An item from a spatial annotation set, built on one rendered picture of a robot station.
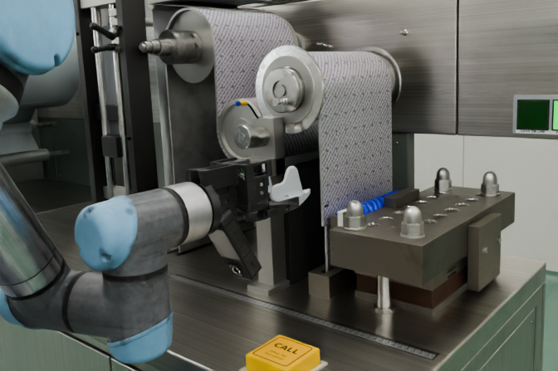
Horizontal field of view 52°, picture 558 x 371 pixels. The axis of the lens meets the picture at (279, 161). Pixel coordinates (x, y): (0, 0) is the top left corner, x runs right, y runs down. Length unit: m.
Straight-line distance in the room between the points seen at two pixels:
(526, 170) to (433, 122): 2.44
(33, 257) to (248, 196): 0.27
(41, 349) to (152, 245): 0.66
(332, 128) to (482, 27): 0.36
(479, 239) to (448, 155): 2.80
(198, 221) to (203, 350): 0.22
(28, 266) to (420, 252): 0.51
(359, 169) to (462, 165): 2.72
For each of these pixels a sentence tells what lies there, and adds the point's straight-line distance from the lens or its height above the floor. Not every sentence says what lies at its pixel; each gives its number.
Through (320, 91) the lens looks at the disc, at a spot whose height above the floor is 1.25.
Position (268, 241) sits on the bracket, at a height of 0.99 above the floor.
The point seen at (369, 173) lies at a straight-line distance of 1.07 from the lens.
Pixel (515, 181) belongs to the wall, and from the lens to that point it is 3.65.
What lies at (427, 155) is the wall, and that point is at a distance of 3.83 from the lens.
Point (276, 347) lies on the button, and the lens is 0.79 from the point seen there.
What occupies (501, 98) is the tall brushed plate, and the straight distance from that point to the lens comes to 1.14.
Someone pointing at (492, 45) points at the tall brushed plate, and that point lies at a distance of 1.15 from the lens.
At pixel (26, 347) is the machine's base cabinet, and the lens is 1.34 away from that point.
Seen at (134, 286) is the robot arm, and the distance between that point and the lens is 0.67.
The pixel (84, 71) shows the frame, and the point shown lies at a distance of 1.20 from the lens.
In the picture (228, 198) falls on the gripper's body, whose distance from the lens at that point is 0.76.
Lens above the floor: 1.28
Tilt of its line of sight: 9 degrees down
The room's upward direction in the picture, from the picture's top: 2 degrees counter-clockwise
